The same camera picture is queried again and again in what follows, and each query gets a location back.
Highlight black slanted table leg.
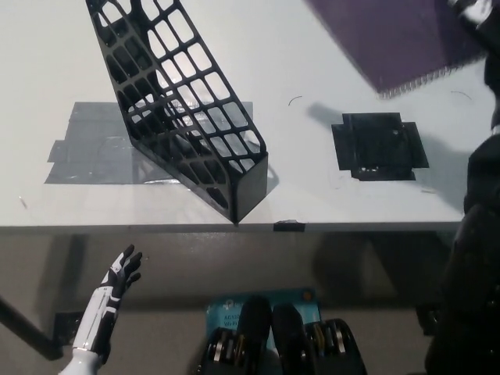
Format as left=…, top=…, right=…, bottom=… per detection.
left=0, top=295, right=63, bottom=360

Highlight black lattice magazine stand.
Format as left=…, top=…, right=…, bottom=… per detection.
left=84, top=0, right=270, bottom=226

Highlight purple spiral notebook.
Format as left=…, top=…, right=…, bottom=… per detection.
left=304, top=0, right=488, bottom=101

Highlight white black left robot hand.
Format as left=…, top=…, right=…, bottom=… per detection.
left=73, top=244, right=144, bottom=355

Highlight grey upright table leg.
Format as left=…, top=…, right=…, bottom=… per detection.
left=54, top=233, right=89, bottom=316

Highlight black tape square patch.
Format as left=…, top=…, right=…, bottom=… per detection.
left=330, top=112, right=430, bottom=181

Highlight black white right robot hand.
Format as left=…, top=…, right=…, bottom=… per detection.
left=447, top=0, right=500, bottom=132

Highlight grey tape patch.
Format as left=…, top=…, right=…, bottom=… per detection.
left=43, top=101, right=279, bottom=187

